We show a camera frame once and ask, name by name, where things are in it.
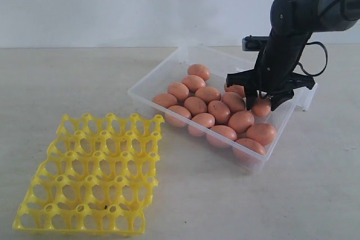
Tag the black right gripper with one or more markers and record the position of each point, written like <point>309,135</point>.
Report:
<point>273,71</point>

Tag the brown egg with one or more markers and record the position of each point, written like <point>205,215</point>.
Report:
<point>236,89</point>
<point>199,70</point>
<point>180,111</point>
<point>234,102</point>
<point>208,94</point>
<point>223,132</point>
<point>241,121</point>
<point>193,82</point>
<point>205,119</point>
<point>165,100</point>
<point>195,105</point>
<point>261,107</point>
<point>262,133</point>
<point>179,90</point>

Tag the yellow plastic egg tray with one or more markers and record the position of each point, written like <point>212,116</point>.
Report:
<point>98,177</point>

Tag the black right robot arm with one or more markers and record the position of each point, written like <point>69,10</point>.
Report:
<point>292,24</point>

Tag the brown egg centre speckled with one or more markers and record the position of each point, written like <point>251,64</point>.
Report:
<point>220,111</point>

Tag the brown egg front right corner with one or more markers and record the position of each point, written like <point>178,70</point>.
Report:
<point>251,145</point>

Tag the brown egg top back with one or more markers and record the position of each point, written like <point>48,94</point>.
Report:
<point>199,70</point>

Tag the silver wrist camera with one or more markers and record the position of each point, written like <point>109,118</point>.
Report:
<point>254,43</point>

